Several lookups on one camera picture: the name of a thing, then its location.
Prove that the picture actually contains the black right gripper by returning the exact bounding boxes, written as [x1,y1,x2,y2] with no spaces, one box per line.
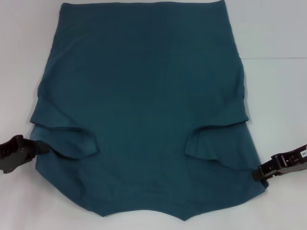
[252,143,307,182]

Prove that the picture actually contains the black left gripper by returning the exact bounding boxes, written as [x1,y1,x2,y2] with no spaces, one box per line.
[0,135,50,174]

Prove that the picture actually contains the teal blue t-shirt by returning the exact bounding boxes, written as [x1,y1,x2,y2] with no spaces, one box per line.
[29,1,270,215]

